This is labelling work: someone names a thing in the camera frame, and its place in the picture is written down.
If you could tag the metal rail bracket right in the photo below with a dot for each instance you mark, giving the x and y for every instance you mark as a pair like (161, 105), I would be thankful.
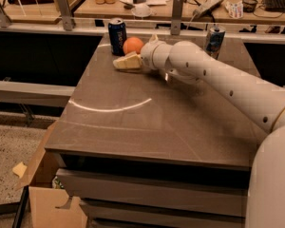
(176, 17)

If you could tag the metal rail bracket middle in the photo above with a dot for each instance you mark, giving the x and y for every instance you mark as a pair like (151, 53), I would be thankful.
(66, 15)

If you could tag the white bowl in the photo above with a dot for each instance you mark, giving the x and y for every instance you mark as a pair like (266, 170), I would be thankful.
(142, 11)

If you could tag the cardboard box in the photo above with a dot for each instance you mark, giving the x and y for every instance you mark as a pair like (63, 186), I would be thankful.
(49, 207)

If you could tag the blue pepsi can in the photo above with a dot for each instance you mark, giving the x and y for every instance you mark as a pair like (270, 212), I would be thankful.
(117, 35)

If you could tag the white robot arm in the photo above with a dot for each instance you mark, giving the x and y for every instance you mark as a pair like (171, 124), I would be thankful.
(262, 102)

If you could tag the white striped cup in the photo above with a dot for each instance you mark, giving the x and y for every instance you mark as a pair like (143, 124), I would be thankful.
(235, 10)

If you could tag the grey drawer cabinet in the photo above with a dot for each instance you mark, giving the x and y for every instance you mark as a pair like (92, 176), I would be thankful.
(143, 149)

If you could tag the silver blue energy drink can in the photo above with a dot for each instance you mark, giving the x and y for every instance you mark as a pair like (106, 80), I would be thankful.
(214, 39)

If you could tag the black mesh cup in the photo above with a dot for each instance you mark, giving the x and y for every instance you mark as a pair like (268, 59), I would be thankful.
(249, 5)

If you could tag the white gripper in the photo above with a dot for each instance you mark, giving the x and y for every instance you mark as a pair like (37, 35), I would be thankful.
(147, 55)

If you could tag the white power strip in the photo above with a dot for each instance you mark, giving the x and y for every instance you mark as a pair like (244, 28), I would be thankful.
(209, 5)

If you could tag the orange fruit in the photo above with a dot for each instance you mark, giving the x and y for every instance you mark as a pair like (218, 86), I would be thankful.
(133, 44)

